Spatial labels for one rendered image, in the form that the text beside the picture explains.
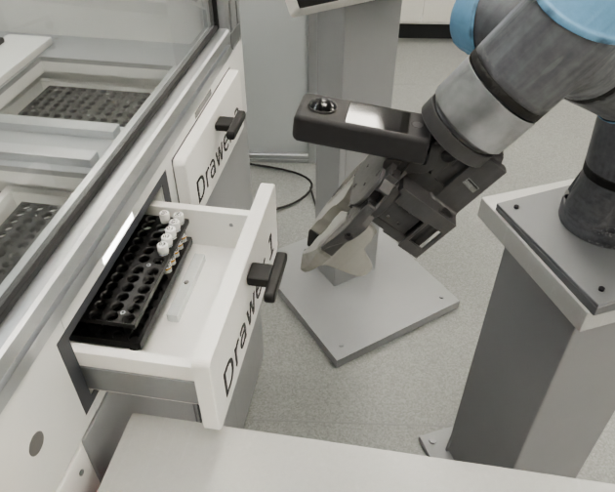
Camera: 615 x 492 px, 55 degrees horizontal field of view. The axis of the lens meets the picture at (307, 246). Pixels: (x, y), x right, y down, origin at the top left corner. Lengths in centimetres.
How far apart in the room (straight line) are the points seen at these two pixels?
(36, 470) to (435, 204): 43
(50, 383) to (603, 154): 74
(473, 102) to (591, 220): 51
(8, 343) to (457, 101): 40
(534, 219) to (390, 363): 85
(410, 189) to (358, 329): 127
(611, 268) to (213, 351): 59
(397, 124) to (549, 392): 71
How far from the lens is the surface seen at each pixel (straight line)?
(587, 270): 93
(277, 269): 65
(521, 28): 47
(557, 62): 47
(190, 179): 83
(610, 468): 171
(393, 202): 54
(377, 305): 183
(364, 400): 166
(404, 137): 50
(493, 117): 48
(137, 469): 70
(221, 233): 79
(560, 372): 108
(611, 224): 97
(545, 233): 97
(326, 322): 178
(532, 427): 120
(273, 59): 231
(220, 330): 57
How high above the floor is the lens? 136
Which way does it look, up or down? 41 degrees down
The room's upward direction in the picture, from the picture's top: straight up
